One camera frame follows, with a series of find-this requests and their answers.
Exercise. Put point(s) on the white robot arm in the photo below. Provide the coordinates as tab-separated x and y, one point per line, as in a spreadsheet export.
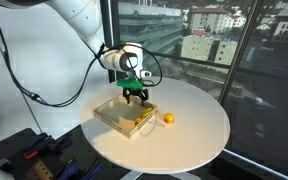
77	16

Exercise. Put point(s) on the white table base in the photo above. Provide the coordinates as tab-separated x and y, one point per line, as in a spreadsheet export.
184	176

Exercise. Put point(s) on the dark horizontal window rail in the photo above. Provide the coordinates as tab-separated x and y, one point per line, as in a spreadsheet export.
197	61

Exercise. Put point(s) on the dark slim window mullion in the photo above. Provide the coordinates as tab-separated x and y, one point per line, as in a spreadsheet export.
239	53

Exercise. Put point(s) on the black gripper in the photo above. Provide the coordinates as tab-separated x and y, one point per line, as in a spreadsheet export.
135	91

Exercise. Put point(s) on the dark corner window mullion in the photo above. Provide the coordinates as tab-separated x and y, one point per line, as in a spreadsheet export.
112	20

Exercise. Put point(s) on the yellow banana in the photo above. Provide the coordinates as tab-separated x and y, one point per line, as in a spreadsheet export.
144	115

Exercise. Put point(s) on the shallow wooden box tray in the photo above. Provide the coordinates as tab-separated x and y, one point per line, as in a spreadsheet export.
120	115

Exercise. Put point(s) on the small round orange fruit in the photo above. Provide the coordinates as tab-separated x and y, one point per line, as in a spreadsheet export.
168	118

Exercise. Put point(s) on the blue clamp with orange trigger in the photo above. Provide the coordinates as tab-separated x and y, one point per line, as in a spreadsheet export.
37	143

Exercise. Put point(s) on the white window sill strip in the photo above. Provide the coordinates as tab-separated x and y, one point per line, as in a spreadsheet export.
257	163

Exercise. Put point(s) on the dark blue black clamp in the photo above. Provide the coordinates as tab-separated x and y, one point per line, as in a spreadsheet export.
63	144

